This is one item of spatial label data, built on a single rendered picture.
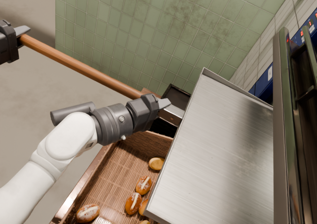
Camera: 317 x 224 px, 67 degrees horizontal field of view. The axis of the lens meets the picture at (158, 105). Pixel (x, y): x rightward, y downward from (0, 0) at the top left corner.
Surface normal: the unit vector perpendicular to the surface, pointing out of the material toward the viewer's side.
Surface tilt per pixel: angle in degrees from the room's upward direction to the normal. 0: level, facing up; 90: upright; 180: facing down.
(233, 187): 0
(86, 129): 14
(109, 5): 90
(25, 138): 0
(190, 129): 0
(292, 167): 81
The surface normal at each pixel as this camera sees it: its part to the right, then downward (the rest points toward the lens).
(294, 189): -0.84, -0.55
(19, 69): 0.30, -0.65
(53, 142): 0.42, -0.47
